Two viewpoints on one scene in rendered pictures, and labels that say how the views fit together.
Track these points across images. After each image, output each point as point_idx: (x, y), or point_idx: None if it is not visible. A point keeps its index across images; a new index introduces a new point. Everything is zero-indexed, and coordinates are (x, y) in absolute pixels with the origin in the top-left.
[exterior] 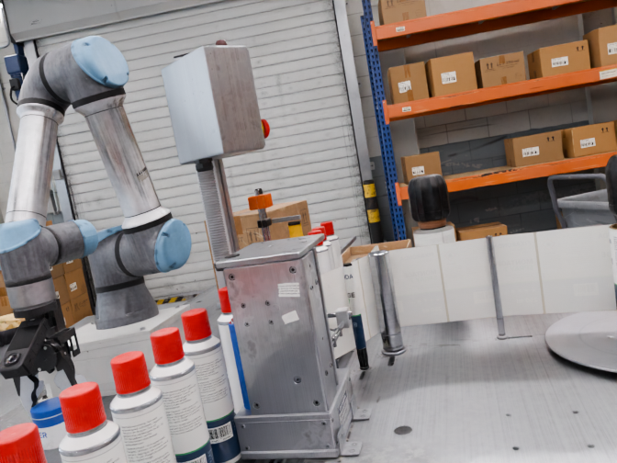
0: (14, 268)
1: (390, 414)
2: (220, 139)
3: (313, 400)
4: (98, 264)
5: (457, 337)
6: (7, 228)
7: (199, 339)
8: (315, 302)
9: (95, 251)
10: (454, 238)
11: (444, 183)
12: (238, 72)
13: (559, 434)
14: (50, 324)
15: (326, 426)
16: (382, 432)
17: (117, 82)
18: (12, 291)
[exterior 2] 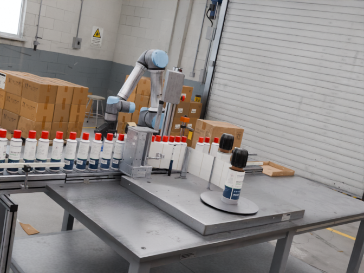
0: (108, 108)
1: (152, 180)
2: (164, 97)
3: (131, 163)
4: (140, 117)
5: (201, 183)
6: (110, 98)
7: (119, 140)
8: (140, 143)
9: (141, 112)
10: (226, 158)
11: (230, 138)
12: (177, 80)
13: (167, 194)
14: (111, 126)
15: (131, 169)
16: (145, 180)
17: (160, 66)
18: (105, 114)
